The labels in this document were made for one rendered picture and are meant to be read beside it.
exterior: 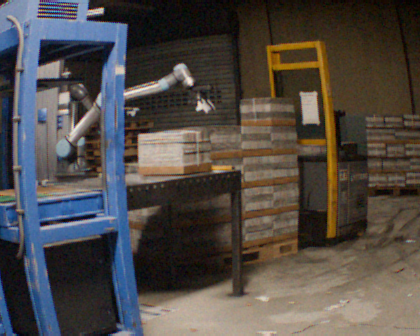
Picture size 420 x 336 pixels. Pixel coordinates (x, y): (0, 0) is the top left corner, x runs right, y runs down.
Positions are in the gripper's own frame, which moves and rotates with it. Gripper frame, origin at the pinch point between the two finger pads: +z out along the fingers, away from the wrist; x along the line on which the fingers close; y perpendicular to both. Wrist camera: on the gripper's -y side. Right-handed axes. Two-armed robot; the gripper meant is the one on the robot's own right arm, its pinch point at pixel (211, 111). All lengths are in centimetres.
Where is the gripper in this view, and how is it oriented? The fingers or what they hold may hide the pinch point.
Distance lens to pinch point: 374.7
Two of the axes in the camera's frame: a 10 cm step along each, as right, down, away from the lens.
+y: -7.6, 5.3, 3.7
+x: -4.0, 0.7, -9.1
